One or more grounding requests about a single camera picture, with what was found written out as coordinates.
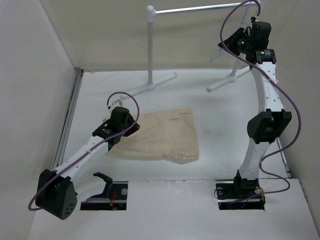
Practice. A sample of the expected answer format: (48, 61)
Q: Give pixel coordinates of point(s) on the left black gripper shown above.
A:
(134, 128)

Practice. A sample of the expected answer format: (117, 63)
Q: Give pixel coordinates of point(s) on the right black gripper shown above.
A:
(232, 40)

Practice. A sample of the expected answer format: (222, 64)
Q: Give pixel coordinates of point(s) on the translucent blue clothes hanger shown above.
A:
(230, 44)

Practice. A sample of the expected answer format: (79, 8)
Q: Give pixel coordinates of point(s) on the beige trousers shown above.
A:
(163, 135)

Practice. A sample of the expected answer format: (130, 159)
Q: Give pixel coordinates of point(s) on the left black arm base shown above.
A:
(108, 195)

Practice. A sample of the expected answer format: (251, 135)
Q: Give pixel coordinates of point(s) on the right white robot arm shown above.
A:
(265, 62)

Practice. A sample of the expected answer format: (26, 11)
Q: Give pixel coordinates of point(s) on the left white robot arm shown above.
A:
(61, 190)

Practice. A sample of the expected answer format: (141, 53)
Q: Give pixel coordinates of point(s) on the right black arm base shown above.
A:
(237, 195)

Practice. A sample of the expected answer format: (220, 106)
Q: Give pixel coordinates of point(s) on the white clothes rack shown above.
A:
(151, 14)

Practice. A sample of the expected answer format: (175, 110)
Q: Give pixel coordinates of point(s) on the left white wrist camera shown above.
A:
(116, 103)

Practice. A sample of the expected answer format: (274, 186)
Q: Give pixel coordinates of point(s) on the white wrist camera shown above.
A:
(116, 103)
(254, 19)

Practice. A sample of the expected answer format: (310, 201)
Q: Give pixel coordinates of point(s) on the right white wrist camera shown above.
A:
(254, 19)

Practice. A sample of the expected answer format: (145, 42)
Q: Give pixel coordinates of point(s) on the left metal side rail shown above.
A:
(60, 152)

